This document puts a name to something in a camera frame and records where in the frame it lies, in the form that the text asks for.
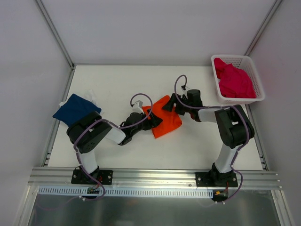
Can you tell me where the aluminium front rail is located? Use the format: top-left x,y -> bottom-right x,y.
28,167 -> 283,190

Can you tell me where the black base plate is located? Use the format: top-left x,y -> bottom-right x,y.
71,168 -> 113,185
195,171 -> 238,188

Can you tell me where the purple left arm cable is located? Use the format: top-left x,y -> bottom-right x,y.
73,93 -> 154,201

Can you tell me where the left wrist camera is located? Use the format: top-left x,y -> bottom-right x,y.
132,100 -> 143,113

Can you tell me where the white slotted cable duct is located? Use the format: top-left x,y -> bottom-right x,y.
38,186 -> 214,199

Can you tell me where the folded navy blue t shirt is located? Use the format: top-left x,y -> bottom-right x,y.
53,94 -> 102,127

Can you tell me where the white plastic basket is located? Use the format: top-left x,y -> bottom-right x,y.
211,54 -> 265,105

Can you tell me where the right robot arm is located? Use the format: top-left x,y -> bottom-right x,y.
162,89 -> 254,187

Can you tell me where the magenta t shirt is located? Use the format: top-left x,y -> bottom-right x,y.
214,58 -> 256,98

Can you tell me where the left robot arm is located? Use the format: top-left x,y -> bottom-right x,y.
67,110 -> 163,184

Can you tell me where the orange t shirt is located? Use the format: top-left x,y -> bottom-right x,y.
151,95 -> 182,139

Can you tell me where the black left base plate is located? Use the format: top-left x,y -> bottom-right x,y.
71,168 -> 113,185

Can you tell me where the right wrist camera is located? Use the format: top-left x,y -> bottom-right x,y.
181,85 -> 190,98

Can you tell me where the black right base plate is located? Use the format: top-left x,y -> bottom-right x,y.
195,171 -> 238,188

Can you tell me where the folded white t shirt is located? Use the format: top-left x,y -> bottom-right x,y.
59,89 -> 97,107

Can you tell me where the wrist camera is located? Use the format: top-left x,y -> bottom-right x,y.
132,100 -> 143,113
181,85 -> 190,98

